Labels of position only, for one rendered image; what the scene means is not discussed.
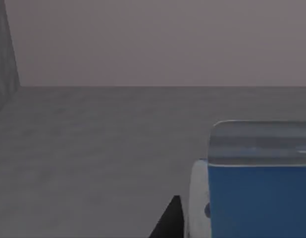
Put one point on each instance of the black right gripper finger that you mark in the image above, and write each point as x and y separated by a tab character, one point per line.
173	220

